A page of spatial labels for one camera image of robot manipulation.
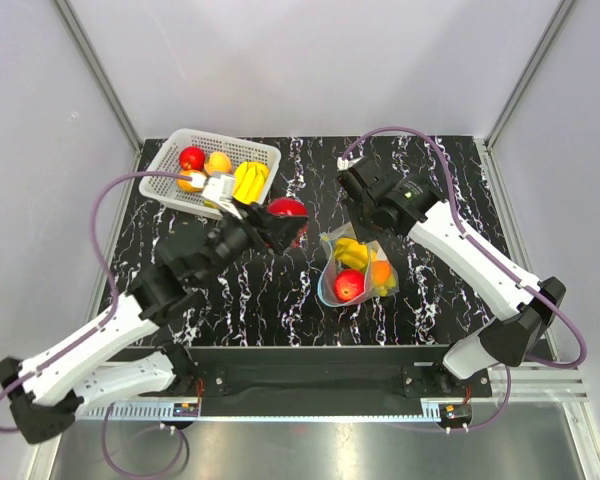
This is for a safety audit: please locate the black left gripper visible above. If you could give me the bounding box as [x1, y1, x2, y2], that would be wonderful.
[196, 197, 308, 289]

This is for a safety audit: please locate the red apple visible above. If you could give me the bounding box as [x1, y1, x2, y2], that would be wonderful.
[267, 197, 308, 249]
[333, 269, 365, 303]
[179, 146, 206, 171]

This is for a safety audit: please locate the yellow banana bunch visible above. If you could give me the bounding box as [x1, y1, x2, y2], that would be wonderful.
[334, 237, 377, 272]
[233, 161, 269, 204]

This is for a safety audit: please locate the clear zip top bag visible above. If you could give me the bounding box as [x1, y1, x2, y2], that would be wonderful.
[317, 223, 399, 308]

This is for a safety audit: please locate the orange green mango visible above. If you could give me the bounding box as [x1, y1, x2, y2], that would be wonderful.
[371, 260, 397, 297]

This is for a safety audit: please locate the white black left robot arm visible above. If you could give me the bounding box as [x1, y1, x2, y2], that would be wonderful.
[0, 198, 308, 445]

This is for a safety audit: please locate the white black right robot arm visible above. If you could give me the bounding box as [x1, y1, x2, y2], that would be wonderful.
[338, 158, 566, 397]

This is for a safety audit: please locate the yellow peach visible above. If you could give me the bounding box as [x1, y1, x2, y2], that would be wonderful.
[204, 151, 232, 175]

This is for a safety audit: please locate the small orange mango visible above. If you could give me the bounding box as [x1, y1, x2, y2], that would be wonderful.
[176, 170, 207, 193]

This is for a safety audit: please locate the red apple in basket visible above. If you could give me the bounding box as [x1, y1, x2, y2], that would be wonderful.
[179, 146, 206, 171]

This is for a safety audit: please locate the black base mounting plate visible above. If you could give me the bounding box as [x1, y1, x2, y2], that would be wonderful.
[146, 346, 492, 399]

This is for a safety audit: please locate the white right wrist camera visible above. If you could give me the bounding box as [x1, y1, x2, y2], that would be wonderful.
[337, 157, 357, 171]

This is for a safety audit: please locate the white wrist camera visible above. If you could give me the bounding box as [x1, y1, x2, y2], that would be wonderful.
[201, 172, 243, 220]
[337, 157, 357, 171]

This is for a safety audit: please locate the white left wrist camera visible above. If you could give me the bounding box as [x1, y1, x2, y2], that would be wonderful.
[201, 172, 243, 220]

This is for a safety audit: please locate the aluminium frame rail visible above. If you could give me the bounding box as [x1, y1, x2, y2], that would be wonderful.
[63, 363, 587, 427]

